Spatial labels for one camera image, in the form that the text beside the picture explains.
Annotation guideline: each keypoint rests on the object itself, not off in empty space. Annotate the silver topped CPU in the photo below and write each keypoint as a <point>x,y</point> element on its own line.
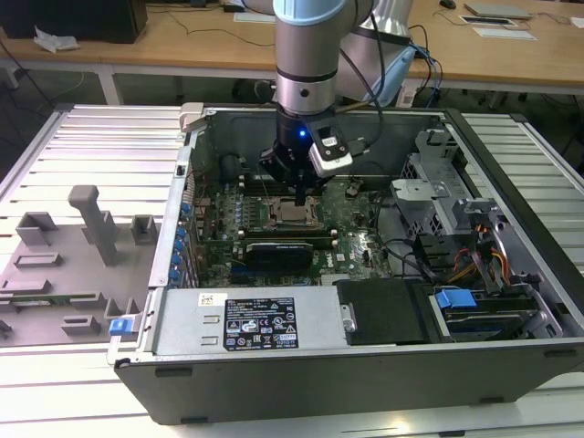
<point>288,212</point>

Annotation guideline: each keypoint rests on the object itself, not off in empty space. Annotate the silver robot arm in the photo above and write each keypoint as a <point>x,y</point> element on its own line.
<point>305,45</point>

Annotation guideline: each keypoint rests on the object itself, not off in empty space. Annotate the CPU socket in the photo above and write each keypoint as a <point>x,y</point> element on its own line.
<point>274,224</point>

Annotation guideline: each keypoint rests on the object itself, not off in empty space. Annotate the blue slot clip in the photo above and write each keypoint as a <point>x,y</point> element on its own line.
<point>174,275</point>
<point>185,210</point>
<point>175,261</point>
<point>182,235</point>
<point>178,247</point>

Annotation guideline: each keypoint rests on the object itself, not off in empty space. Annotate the pale blue teach pendant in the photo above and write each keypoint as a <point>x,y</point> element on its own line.
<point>394,73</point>

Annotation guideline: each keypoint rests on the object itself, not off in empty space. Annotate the white paper sheet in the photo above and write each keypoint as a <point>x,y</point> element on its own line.
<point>502,33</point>
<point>253,17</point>

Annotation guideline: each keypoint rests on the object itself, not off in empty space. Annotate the black graphics card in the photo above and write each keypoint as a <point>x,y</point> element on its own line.
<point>278,257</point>

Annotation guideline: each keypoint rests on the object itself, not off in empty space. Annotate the wooden desk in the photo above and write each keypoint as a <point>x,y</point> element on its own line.
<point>182,50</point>
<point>502,59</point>

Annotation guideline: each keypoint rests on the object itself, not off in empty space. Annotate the green motherboard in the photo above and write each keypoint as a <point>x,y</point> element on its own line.
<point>360,260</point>

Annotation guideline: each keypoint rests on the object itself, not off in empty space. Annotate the silver perforated drive cage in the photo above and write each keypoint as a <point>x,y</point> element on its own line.
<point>424,201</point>

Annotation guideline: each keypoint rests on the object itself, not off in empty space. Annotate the black computer mouse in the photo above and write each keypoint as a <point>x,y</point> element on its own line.
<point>448,3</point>

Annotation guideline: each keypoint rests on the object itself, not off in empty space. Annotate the black optical drive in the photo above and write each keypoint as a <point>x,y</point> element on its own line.
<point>383,315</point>

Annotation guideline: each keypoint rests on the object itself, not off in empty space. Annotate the silver power supply with label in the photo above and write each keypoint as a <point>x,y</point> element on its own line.
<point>182,319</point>

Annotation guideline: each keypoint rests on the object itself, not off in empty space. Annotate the hard disk in blue carrier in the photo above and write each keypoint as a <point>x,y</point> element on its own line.
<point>456,303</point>

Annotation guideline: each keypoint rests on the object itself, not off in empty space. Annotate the silver laptop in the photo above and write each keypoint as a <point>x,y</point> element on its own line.
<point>497,10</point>

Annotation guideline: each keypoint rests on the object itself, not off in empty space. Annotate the black computer box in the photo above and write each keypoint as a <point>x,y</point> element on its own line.
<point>68,18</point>

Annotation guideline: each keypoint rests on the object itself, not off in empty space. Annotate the crumpled white paper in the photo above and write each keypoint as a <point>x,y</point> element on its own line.
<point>55,41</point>

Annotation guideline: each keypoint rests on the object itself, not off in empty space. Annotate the open PC case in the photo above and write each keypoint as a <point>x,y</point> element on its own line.
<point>319,388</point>

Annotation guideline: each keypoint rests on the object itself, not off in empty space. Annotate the blue case latch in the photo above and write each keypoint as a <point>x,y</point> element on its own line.
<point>122,327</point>

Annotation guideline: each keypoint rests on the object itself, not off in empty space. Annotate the grey parts rack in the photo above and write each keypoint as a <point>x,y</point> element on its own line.
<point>68,274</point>

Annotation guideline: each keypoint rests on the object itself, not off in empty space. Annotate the green RAM stick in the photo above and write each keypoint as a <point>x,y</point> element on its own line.
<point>41,301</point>

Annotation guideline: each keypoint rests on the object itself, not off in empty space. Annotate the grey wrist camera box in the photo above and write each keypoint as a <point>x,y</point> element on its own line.
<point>330,150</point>

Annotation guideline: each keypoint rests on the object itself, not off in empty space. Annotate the silver disk bay frame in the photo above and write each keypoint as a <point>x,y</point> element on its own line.
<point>497,219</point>

